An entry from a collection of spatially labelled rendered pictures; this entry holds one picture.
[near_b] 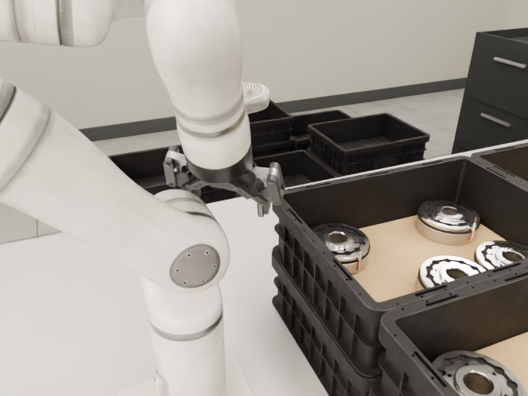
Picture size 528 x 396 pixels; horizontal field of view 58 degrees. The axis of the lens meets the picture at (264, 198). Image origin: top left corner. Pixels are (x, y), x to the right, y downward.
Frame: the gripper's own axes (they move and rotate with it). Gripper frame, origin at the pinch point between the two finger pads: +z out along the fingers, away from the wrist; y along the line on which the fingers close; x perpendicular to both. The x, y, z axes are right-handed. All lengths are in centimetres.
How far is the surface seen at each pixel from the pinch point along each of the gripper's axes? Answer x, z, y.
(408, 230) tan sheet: 11.9, 21.2, 27.6
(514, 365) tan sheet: -12.0, 5.8, 38.6
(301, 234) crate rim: -0.5, 4.5, 10.1
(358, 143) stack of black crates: 98, 113, 21
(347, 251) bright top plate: 1.8, 12.5, 17.2
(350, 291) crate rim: -9.5, -1.8, 17.4
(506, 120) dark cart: 121, 111, 82
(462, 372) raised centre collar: -15.4, 0.1, 30.8
